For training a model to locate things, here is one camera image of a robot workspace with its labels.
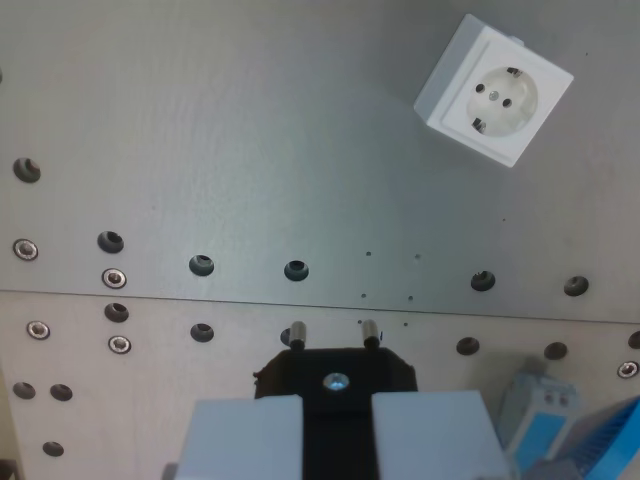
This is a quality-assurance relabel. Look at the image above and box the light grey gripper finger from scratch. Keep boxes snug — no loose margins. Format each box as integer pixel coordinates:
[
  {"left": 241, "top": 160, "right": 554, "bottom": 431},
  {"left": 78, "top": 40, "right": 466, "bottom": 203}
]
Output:
[
  {"left": 371, "top": 390, "right": 512, "bottom": 480},
  {"left": 173, "top": 396, "right": 305, "bottom": 480}
]

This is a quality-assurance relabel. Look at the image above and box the black two-pin power plug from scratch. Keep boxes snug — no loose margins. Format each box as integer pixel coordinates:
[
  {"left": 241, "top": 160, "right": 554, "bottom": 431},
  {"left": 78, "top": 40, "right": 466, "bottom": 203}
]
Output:
[{"left": 252, "top": 319, "right": 419, "bottom": 480}]

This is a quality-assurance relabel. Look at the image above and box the blue grey terminal module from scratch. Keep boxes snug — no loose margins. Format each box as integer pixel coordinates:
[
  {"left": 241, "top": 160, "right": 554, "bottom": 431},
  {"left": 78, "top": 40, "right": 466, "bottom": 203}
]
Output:
[{"left": 499, "top": 355, "right": 582, "bottom": 474}]

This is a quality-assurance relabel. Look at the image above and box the blue ribbed plastic block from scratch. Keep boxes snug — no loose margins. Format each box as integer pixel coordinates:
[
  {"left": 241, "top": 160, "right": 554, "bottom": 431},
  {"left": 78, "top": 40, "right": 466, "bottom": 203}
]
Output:
[{"left": 559, "top": 393, "right": 640, "bottom": 480}]

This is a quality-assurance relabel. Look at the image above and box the white wall socket box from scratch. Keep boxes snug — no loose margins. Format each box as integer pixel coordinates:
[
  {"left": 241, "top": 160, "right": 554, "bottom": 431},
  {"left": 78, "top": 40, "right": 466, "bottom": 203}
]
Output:
[{"left": 413, "top": 13, "right": 575, "bottom": 169}]

